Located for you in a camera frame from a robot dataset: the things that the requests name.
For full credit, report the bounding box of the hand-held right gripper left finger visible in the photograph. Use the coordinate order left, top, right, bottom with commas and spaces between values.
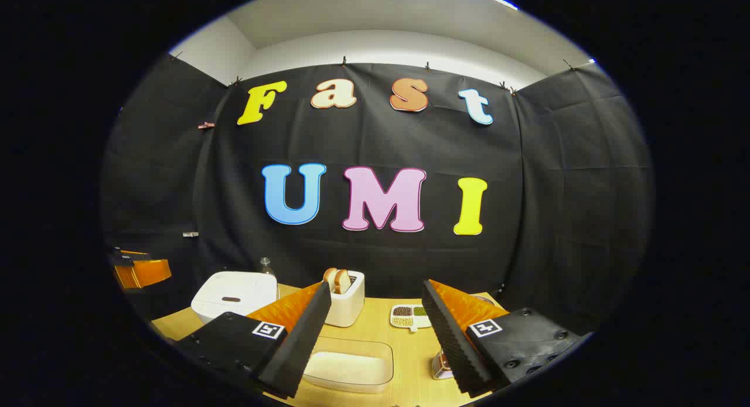
176, 281, 332, 399

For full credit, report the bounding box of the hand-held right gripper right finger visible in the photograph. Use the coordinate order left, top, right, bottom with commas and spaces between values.
422, 279, 587, 399

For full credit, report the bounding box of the wire chopstick holder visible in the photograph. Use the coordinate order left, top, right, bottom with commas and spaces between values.
432, 350, 455, 380

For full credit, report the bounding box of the white rice cooker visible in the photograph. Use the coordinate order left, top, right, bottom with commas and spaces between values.
191, 271, 279, 324

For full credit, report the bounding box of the white divided bean dish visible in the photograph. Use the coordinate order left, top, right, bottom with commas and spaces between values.
390, 305, 432, 333

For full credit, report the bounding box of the clear plastic container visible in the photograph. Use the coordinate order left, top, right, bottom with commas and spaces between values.
302, 337, 394, 394

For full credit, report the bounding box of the white toaster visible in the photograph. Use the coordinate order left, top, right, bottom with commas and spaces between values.
324, 271, 365, 328

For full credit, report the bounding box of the black backdrop cloth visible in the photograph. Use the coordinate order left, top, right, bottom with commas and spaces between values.
101, 54, 654, 337

